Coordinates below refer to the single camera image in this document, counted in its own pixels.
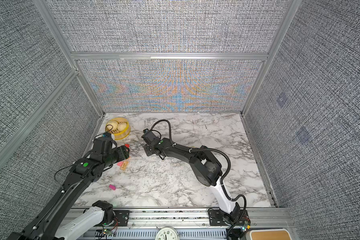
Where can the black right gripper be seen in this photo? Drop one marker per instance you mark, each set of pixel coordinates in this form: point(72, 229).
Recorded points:
point(147, 152)

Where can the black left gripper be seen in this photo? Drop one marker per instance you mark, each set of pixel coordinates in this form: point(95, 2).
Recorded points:
point(123, 153)

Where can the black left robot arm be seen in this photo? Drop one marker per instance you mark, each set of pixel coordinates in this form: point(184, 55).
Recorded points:
point(47, 224)

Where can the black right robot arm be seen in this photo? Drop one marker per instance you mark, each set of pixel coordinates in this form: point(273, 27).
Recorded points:
point(210, 167)

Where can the magenta small block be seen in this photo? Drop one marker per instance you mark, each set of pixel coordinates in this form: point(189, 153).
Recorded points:
point(112, 187)

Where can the yellow rimmed bamboo steamer basket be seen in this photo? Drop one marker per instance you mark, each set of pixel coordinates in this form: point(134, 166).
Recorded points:
point(120, 135)

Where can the right steamed bun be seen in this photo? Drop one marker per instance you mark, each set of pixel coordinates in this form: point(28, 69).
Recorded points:
point(122, 126)

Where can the steamed bun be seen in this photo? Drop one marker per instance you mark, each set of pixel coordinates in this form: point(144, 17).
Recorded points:
point(122, 126)
point(112, 126)

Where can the left steamed bun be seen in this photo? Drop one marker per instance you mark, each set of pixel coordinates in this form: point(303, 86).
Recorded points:
point(112, 126)

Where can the white analog clock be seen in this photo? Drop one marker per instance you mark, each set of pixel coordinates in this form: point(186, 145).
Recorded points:
point(167, 233)

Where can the wood topped white box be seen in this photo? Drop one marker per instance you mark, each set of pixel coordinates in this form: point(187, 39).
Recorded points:
point(271, 234)

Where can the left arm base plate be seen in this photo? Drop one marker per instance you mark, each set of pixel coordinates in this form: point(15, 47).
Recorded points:
point(120, 218)

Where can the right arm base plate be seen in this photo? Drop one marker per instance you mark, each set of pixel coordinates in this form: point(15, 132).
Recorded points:
point(220, 218)

